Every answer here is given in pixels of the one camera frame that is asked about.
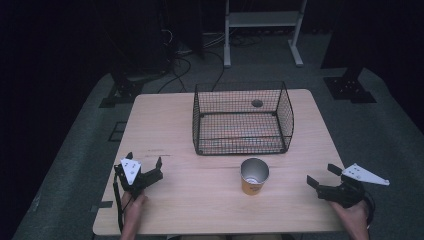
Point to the metal can yellow label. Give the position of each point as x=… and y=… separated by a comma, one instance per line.
x=254, y=176

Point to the black stand with base plate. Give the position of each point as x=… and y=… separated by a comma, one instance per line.
x=348, y=85
x=126, y=86

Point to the person's left hand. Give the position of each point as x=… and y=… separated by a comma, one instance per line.
x=133, y=210

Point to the white metal stand frame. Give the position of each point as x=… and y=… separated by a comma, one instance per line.
x=263, y=20

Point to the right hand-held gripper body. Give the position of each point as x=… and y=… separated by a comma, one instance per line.
x=346, y=191

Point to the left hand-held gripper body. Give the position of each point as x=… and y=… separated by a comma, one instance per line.
x=135, y=181

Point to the grey tape strip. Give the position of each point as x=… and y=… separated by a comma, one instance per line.
x=101, y=206

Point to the person's right hand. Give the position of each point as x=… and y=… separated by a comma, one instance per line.
x=353, y=220

